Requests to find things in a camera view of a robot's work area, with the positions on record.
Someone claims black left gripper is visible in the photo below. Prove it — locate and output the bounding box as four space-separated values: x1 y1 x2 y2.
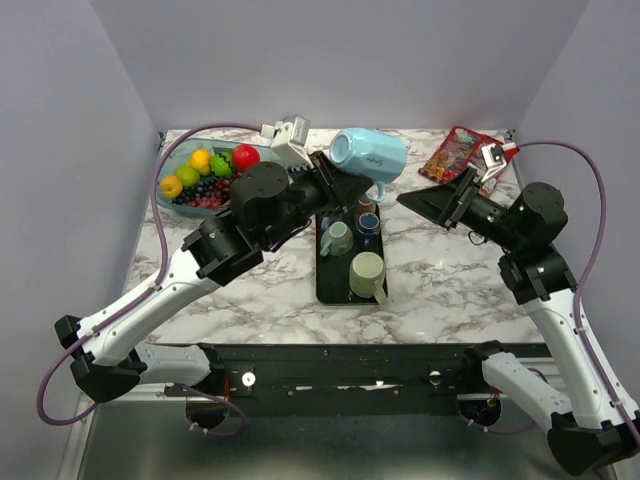
260 151 373 250

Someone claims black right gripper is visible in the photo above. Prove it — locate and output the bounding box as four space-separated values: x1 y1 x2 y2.
397 164 524 251

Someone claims light blue hexagonal mug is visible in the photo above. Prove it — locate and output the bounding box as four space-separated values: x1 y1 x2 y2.
328 128 408 203

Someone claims mint green bird-print mug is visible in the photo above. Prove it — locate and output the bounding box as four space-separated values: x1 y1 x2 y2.
319 221 354 257

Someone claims light green ceramic mug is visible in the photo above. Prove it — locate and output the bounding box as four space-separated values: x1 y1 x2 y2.
349 252 387 305

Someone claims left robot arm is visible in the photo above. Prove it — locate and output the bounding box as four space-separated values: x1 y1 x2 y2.
55 151 376 403

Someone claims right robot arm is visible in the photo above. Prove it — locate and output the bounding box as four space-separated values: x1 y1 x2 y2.
397 169 639 476

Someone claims brown small cup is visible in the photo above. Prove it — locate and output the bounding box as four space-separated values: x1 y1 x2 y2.
354 198 376 217

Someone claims dark blue gold-rimmed cup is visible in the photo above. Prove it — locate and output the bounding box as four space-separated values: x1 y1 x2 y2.
356 212 380 236

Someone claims red snack packet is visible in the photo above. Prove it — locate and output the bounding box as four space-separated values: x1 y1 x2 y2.
418 126 518 196

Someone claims black rectangular tray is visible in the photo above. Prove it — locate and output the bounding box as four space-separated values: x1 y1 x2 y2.
315 204 385 306

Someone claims red apple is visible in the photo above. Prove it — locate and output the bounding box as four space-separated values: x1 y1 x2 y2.
231 144 261 172

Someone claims green lime with zigzag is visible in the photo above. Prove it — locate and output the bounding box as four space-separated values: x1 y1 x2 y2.
209 151 234 179

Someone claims dark grape bunch in basket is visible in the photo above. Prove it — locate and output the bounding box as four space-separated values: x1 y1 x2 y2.
171 174 241 210

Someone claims yellow lemon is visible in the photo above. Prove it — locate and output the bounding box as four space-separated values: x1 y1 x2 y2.
187 149 211 176

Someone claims teal plastic fruit basket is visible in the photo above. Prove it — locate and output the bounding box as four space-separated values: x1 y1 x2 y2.
156 138 280 215

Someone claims orange fruit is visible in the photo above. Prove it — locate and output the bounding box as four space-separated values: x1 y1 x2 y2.
159 175 183 199

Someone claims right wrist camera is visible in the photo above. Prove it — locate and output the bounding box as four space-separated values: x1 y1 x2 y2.
474 142 519 185

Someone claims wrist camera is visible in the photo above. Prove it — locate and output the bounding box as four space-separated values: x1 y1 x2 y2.
260 115 311 168
474 142 519 185

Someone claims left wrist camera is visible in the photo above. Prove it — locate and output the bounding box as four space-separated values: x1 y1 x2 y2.
260 115 311 168

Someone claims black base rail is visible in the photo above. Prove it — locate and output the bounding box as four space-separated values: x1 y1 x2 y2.
195 344 493 418

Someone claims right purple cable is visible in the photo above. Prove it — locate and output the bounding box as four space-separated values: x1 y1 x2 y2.
514 140 640 436

